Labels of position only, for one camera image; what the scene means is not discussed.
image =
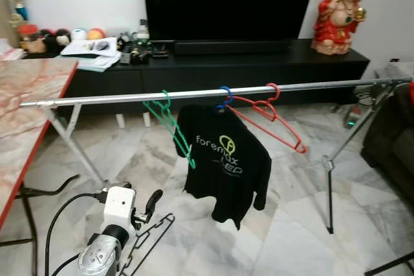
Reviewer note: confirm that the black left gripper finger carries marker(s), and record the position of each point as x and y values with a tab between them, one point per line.
155	200

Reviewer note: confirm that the green plastic hanger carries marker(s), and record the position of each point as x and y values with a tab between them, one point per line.
190	159

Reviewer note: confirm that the blue plastic hanger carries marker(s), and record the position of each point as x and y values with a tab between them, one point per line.
231	95

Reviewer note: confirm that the red plastic hanger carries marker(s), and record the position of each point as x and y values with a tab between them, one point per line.
302	149

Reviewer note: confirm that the black logo t-shirt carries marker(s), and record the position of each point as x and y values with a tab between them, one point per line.
220	179

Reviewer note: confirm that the silver metal clothes rack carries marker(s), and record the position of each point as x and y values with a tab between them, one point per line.
116	98

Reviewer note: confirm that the black low tv console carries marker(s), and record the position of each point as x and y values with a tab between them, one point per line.
213	69

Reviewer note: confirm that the black yellow gadget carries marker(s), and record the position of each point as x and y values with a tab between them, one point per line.
137	56

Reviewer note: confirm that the black metal stand leg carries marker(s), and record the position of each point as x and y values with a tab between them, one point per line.
388	264

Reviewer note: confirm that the dark brown sofa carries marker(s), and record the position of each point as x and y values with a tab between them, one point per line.
391	153

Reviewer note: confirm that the small black box device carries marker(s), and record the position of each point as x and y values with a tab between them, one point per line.
160	52

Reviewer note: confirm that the white paper stack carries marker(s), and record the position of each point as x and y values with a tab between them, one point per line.
90	56

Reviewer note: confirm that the grey computer mouse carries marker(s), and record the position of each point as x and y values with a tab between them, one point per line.
101	46

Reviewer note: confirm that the marble pattern folding table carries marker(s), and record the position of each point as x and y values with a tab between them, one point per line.
26	95

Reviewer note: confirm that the black soundbar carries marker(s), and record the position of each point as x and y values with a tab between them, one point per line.
229	46

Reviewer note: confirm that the orange yellow round plush toy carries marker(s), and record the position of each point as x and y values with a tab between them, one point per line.
96	34

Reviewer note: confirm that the white blue round plush toy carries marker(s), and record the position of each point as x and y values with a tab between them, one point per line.
78	34

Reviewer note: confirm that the black round plush toy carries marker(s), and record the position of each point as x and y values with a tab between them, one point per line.
62	35

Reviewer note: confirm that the grey power strip green light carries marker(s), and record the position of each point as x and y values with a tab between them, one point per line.
350	123

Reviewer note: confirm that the red round plush toy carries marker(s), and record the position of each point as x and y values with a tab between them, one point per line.
46	33

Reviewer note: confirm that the red lid snack jar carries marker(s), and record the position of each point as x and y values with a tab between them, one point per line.
29	40

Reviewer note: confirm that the pink tissue box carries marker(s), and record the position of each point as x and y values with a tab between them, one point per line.
8	52

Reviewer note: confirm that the black flat screen television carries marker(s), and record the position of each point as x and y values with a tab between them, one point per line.
226	1

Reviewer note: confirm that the red laughing Buddha statue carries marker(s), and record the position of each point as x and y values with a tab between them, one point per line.
336	24

